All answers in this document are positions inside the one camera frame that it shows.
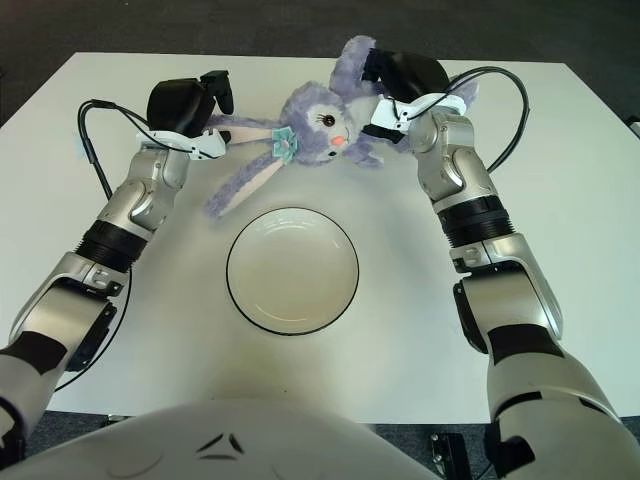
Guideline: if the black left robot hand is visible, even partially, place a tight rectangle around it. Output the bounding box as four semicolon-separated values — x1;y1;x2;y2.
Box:
135;71;236;164

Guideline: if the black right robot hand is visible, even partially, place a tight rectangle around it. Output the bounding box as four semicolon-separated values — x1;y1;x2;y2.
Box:
360;48;474;145

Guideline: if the purple plush bunny doll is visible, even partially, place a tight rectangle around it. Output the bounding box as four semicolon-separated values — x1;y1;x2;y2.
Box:
202;35;480;221

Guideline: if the white plate with black rim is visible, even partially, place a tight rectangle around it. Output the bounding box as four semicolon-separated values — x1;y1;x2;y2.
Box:
225;207;360;335

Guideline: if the grey robot torso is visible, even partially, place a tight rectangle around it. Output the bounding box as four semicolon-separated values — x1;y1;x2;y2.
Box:
9;399;451;480

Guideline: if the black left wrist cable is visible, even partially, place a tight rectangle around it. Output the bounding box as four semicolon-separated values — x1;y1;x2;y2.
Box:
76;98;196;199

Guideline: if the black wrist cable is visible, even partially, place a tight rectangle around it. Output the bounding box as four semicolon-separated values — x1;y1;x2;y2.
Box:
394;67;530;174
76;98;196;199

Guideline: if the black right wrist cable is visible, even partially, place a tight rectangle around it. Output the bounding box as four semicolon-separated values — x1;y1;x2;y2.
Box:
394;67;530;174

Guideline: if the black left elbow cable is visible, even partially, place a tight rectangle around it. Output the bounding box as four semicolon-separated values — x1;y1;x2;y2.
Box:
52;267;134;394

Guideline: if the black table frame bracket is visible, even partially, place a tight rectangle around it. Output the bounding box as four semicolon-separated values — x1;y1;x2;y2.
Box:
430;432;474;480

